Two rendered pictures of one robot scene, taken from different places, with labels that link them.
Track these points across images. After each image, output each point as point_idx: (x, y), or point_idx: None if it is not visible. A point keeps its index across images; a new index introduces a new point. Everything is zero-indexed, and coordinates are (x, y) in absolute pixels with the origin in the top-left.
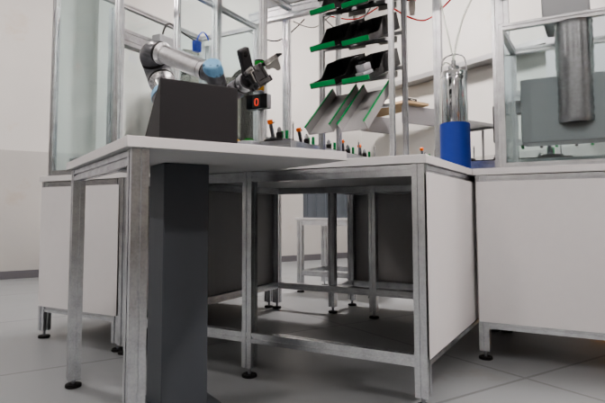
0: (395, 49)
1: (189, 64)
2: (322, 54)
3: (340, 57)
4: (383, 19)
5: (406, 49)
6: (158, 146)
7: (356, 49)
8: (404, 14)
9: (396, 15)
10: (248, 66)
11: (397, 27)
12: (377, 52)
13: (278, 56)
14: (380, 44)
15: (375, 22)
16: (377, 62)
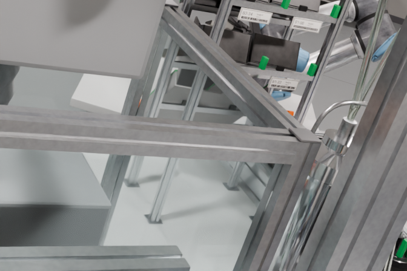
0: (201, 26)
1: None
2: (285, 29)
3: (326, 45)
4: None
5: (212, 32)
6: None
7: (306, 31)
8: None
9: None
10: (250, 25)
11: None
12: (238, 33)
13: (214, 13)
14: (265, 23)
15: None
16: (240, 51)
